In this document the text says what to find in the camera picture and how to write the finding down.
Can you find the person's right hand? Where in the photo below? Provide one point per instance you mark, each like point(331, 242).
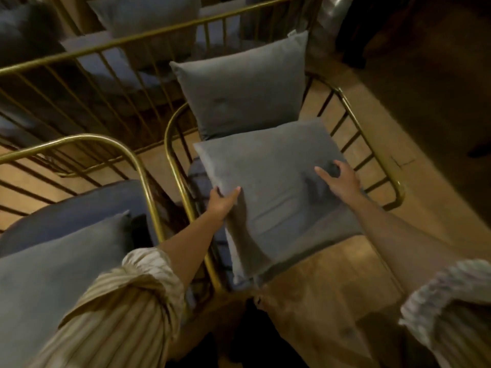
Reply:
point(343, 185)

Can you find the person's left hand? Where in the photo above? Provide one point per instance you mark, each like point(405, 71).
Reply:
point(222, 206)

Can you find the gold frame blue seat chair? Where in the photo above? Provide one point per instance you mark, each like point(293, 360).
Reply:
point(199, 180)
point(76, 210)

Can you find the grey square cushion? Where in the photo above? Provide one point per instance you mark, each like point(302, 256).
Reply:
point(46, 283)
point(276, 195)

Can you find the grey cushion with white tag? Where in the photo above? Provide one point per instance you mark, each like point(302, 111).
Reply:
point(241, 88)

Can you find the person's left forearm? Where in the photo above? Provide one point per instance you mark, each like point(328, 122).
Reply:
point(192, 249)

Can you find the person's right forearm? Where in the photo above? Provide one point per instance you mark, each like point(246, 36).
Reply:
point(402, 241)

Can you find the person's black trousers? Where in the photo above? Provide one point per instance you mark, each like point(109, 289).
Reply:
point(261, 341)

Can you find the person's striped left sleeve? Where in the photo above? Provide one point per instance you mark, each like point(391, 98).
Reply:
point(115, 321)

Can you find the person's striped sleeve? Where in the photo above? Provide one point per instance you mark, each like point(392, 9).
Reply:
point(115, 321)
point(452, 310)

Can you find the person's striped right sleeve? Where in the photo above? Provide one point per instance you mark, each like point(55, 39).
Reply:
point(452, 310)

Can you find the grey shiny table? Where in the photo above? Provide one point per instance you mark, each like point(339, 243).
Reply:
point(335, 15)

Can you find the gold frame blue bench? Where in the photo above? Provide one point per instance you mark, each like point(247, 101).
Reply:
point(82, 41)

